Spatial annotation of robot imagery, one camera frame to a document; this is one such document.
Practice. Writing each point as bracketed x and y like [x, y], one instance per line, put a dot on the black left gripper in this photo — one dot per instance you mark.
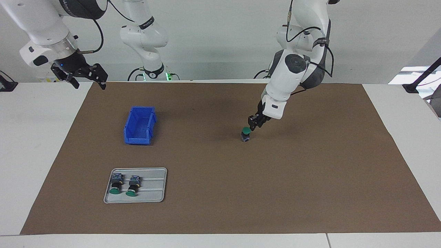
[263, 113]

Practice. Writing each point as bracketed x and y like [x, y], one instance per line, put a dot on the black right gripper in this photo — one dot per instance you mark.
[73, 63]

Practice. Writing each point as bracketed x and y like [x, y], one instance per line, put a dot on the green push button switch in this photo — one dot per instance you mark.
[245, 135]
[133, 186]
[116, 182]

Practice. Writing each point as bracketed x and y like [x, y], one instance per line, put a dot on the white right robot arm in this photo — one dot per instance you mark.
[41, 27]

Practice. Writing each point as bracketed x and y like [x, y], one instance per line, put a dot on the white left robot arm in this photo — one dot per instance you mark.
[293, 75]

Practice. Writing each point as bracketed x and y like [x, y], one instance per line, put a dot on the brown paper table mat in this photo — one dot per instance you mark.
[241, 179]

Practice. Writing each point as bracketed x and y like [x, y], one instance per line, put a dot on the blue plastic bin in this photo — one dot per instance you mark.
[137, 139]

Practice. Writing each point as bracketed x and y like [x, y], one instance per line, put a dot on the grey metal tray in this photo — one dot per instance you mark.
[155, 186]

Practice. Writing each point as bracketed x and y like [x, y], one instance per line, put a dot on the black stand pole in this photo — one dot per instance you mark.
[411, 88]

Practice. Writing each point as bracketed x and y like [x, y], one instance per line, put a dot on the dark grey chair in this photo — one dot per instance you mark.
[437, 106]

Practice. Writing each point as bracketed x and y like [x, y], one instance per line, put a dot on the white wall socket box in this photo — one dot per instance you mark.
[44, 79]

